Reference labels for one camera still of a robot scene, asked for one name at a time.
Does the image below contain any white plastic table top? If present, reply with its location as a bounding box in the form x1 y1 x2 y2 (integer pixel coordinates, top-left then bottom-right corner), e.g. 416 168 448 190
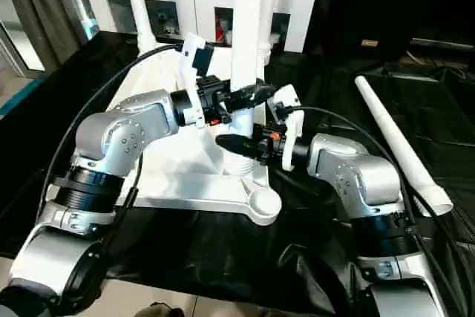
105 43 284 226

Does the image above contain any white plastic table leg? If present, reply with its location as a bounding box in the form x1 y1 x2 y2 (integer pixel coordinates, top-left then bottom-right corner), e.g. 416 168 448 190
229 0 266 177
258 0 282 66
353 75 455 218
124 0 157 53

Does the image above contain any black work mat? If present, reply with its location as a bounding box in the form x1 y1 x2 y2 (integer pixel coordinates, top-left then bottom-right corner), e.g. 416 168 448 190
0 30 475 317

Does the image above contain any teal floor mat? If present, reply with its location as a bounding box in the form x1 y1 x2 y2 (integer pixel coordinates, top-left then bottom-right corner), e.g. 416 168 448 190
0 79 42 117

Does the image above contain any grey curtain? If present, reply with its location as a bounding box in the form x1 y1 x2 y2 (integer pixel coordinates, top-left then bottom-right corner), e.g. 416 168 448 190
0 0 85 72

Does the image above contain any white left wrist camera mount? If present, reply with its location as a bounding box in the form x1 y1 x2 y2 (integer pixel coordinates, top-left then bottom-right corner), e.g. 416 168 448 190
177 32 217 129

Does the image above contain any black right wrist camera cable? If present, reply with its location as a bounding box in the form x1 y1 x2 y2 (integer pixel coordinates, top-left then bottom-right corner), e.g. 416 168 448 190
284 106 465 317

